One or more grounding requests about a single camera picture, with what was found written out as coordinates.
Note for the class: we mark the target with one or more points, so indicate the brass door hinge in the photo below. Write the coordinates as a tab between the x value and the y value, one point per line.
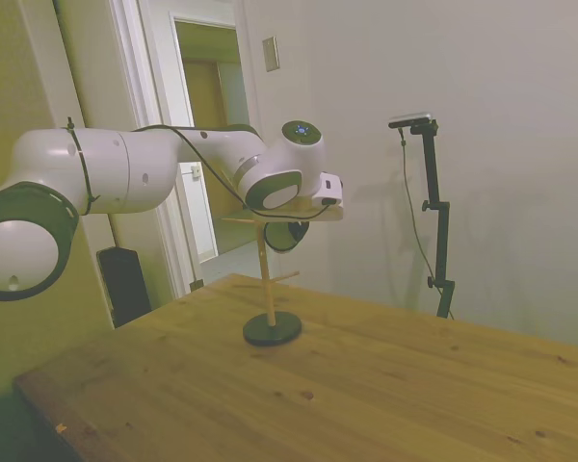
196	285

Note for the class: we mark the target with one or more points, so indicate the white open door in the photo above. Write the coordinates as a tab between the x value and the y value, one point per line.
164	72

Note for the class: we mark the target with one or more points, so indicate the grey exterior camera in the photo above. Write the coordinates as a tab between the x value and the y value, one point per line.
412	119

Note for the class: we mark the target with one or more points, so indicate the black camera stand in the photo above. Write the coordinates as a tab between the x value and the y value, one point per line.
408	192
433	173

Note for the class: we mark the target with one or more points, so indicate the blue enamel mug black rim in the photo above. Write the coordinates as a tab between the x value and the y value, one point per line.
279	238

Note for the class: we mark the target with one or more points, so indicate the black box on floor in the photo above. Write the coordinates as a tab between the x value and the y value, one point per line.
125	289

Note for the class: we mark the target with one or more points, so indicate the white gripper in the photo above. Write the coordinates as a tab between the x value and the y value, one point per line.
313	213

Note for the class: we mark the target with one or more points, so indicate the wooden mug tree black base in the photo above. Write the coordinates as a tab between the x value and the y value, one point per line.
272	329

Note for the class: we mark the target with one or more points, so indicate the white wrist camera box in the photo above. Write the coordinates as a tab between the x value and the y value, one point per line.
331	188

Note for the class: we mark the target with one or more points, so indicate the brown wooden hallway door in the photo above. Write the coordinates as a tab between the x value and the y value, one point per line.
204	96

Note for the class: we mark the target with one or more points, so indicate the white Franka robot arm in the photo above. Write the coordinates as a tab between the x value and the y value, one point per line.
125	168

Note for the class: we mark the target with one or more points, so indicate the grey wall switch plate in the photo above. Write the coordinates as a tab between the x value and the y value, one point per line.
270	54

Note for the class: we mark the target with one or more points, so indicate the metal door latch plate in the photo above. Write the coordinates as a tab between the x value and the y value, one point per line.
195	171

